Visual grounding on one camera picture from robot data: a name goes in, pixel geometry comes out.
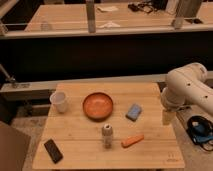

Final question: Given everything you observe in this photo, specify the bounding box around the metal clamp bracket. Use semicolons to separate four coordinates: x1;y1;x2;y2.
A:
0;63;31;90

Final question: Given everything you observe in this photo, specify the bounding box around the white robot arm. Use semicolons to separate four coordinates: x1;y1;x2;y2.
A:
160;63;213;125

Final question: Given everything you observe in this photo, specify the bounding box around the grey metal post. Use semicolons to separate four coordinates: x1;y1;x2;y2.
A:
86;0;96;33
172;0;203;29

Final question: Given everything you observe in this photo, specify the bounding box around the black cable bundle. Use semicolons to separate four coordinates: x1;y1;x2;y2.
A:
127;1;155;14

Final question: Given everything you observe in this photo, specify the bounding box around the blue sponge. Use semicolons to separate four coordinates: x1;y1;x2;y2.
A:
126;104;142;121

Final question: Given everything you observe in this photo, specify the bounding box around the grey right metal post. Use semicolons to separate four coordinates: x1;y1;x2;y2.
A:
172;0;203;29

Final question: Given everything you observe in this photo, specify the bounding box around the small clear background bottle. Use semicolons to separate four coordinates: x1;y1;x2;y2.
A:
40;19;50;31

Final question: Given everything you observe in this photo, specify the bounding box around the black smartphone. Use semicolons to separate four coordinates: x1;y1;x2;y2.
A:
44;139;63;163

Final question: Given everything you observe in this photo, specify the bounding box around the orange bowl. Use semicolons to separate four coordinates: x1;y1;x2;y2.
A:
82;92;113;120

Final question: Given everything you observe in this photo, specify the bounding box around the orange carrot toy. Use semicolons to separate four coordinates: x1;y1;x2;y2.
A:
121;134;144;148

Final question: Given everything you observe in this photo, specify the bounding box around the brown cardboard box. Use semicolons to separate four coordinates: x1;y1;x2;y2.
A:
0;121;30;171

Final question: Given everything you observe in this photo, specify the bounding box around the white paper sheet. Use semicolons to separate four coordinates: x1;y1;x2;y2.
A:
98;21;121;28

